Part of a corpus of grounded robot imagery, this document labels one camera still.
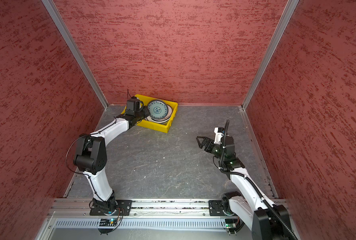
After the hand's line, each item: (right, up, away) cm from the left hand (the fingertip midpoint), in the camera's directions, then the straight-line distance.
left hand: (149, 112), depth 96 cm
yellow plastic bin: (+9, -11, +4) cm, 14 cm away
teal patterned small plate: (+5, +2, +4) cm, 6 cm away
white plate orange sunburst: (+9, -6, +7) cm, 12 cm away
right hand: (+32, -18, -14) cm, 39 cm away
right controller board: (+46, -56, -26) cm, 76 cm away
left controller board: (-15, -56, -25) cm, 63 cm away
